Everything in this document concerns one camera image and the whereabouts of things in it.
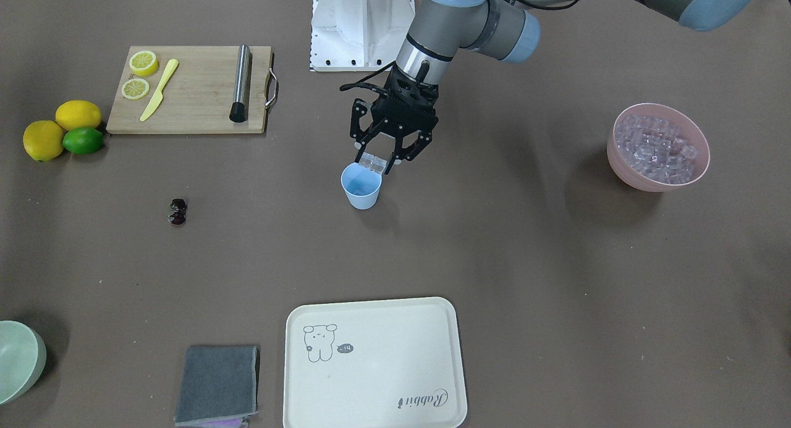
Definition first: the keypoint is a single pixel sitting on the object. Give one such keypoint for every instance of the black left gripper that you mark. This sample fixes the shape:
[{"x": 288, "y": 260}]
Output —
[{"x": 360, "y": 115}]

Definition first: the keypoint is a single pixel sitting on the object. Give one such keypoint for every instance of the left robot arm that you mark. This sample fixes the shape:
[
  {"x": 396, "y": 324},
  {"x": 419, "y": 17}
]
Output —
[{"x": 507, "y": 31}]

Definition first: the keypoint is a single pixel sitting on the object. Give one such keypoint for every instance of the light blue plastic cup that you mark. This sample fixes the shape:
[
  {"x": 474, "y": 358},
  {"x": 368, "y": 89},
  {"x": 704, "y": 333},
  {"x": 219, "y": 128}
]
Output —
[{"x": 361, "y": 185}]

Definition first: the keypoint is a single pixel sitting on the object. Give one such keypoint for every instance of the pile of ice cubes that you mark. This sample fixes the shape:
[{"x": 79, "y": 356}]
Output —
[{"x": 655, "y": 148}]

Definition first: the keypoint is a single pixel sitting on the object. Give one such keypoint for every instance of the steel muddler black tip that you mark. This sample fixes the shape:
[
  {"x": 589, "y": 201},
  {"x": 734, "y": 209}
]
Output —
[{"x": 239, "y": 107}]

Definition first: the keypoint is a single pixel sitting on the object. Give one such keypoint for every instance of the wooden cutting board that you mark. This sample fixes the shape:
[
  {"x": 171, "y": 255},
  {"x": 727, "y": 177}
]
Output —
[{"x": 199, "y": 95}]

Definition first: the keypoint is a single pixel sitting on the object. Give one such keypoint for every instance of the cream rabbit tray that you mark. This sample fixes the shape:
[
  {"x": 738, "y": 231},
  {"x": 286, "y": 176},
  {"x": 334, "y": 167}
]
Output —
[{"x": 383, "y": 363}]

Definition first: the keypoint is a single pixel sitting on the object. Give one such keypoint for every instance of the yellow plastic knife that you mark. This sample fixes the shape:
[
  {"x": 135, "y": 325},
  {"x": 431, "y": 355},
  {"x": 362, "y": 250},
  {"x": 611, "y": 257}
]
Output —
[{"x": 158, "y": 93}]

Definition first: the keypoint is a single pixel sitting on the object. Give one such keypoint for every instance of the pink bowl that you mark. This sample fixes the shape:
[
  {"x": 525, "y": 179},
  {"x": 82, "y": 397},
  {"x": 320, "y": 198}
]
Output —
[{"x": 688, "y": 128}]

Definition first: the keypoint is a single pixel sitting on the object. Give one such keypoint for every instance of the lemon half slice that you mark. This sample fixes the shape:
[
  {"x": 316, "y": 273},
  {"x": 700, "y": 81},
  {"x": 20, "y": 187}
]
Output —
[
  {"x": 135, "y": 88},
  {"x": 144, "y": 63}
]

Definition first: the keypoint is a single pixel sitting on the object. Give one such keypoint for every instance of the folded grey cloth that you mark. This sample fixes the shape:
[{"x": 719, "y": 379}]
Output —
[{"x": 218, "y": 386}]

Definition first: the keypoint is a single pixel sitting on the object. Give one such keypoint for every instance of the green lime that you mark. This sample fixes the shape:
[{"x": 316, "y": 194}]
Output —
[{"x": 83, "y": 140}]

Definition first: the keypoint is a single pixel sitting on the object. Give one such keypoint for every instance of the yellow lemon near lime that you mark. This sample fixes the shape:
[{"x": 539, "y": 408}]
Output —
[{"x": 78, "y": 113}]

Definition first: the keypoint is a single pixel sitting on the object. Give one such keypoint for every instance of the mint green bowl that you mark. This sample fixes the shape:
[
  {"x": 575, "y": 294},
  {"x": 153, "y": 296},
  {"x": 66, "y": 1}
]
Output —
[{"x": 23, "y": 356}]

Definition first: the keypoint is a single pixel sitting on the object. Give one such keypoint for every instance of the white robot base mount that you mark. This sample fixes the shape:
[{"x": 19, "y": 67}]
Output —
[{"x": 358, "y": 35}]

